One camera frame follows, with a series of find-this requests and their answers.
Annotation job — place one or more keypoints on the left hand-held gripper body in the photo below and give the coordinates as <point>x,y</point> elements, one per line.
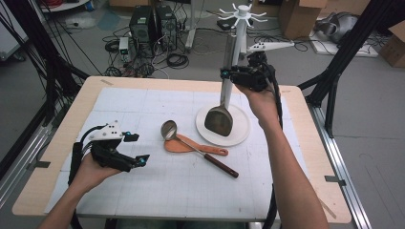
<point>110,156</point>

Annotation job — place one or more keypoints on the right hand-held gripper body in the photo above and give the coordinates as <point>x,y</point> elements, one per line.
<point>251,76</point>

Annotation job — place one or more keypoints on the orange wooden rice paddle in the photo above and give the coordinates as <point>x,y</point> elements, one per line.
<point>176,146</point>

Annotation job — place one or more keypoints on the white utensil hook stand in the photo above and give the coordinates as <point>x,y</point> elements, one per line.
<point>242,19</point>

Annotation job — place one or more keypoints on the person's left hand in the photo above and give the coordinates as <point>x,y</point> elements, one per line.
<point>90,175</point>

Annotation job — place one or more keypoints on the person's right hand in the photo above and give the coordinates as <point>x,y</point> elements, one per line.
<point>266,105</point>

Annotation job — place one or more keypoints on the white grid mat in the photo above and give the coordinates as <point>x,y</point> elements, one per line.
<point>127,105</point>

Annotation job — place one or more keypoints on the white metal stand leg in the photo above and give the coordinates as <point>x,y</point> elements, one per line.
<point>191,31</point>

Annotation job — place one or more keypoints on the large brown cardboard box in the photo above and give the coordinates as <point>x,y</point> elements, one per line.
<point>299,19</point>

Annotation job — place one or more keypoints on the black computer tower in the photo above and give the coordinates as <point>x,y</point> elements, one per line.
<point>166,27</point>
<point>141,24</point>

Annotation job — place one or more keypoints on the small white power unit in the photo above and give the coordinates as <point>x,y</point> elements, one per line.
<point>123,47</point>

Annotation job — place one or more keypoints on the grey bag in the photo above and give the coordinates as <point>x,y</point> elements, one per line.
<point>340,27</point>

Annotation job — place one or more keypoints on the white flat board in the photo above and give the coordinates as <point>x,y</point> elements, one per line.
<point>366,51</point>

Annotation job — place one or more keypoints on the open brown cardboard box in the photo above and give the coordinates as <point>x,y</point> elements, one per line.
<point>393,47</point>

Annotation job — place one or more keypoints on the aluminium rail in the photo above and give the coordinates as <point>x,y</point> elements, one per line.
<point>340,165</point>
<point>19,162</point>

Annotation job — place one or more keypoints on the black metal frame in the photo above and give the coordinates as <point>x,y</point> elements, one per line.
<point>344,54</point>
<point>47,63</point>

